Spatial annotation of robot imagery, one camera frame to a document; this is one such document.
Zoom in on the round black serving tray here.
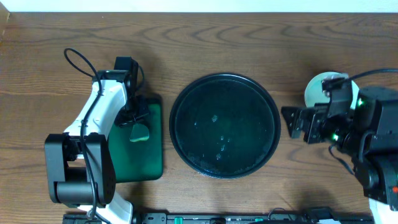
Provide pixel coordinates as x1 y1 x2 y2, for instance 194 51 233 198
169 73 281 179

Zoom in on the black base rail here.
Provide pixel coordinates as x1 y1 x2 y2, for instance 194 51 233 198
62 212 375 224

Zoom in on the green sponge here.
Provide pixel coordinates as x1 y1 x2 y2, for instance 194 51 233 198
129 123 150 142

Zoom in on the green rectangular tray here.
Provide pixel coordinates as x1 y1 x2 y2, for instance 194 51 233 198
108 98 163 183

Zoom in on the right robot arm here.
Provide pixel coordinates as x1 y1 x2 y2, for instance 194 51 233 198
281 85 397 223

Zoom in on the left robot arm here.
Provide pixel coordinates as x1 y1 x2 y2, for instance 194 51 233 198
44 57 149 223

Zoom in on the light green plate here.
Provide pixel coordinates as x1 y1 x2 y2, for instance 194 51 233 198
304 72 359 110

